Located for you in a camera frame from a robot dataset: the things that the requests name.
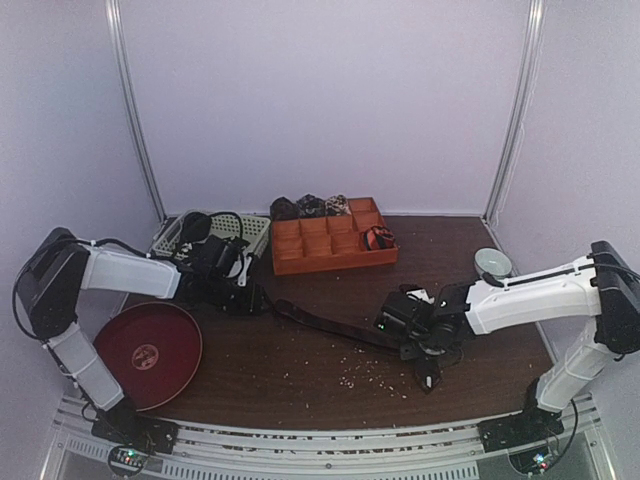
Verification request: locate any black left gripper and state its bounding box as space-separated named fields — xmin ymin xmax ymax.
xmin=206 ymin=274 xmax=275 ymax=317

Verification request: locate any red navy striped tie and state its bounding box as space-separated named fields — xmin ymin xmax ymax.
xmin=273 ymin=299 xmax=405 ymax=353

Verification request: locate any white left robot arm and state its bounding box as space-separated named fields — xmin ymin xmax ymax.
xmin=12 ymin=228 xmax=268 ymax=444

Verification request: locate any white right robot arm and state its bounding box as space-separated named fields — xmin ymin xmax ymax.
xmin=400 ymin=241 xmax=639 ymax=442

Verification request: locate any black white floral tie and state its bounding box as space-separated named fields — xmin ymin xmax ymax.
xmin=172 ymin=242 xmax=202 ymax=261

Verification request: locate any black rolled tie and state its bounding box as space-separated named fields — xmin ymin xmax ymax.
xmin=180 ymin=212 xmax=211 ymax=244

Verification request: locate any pale green plastic basket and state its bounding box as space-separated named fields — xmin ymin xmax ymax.
xmin=151 ymin=210 xmax=271 ymax=276

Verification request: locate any round red tray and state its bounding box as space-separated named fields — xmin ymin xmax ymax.
xmin=93 ymin=302 xmax=203 ymax=412

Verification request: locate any brown patterned rolled tie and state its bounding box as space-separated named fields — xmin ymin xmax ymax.
xmin=270 ymin=197 xmax=298 ymax=221

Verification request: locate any orange wooden divider tray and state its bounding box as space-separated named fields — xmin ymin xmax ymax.
xmin=271 ymin=197 xmax=399 ymax=276

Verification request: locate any white ceramic bowl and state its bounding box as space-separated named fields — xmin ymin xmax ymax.
xmin=474 ymin=248 xmax=513 ymax=279

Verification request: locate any orange navy rolled tie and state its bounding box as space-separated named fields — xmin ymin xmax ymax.
xmin=361 ymin=225 xmax=396 ymax=251

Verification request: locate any beige patterned rolled tie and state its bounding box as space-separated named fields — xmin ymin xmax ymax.
xmin=324 ymin=194 xmax=351 ymax=216

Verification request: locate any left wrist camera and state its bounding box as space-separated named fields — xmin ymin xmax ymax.
xmin=193 ymin=236 xmax=248 ymax=288

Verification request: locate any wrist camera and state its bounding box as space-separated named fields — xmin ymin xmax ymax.
xmin=375 ymin=288 xmax=435 ymax=338
xmin=193 ymin=236 xmax=248 ymax=288

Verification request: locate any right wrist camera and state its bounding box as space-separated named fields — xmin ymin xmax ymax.
xmin=375 ymin=288 xmax=435 ymax=338

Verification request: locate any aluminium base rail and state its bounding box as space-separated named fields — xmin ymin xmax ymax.
xmin=39 ymin=395 xmax=617 ymax=479

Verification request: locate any aluminium corner post left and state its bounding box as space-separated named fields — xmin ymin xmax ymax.
xmin=105 ymin=0 xmax=167 ymax=222

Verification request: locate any aluminium corner post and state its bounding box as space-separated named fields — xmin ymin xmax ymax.
xmin=484 ymin=0 xmax=547 ymax=226
xmin=105 ymin=0 xmax=167 ymax=222

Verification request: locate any aluminium corner post right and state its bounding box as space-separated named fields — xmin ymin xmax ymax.
xmin=484 ymin=0 xmax=547 ymax=226

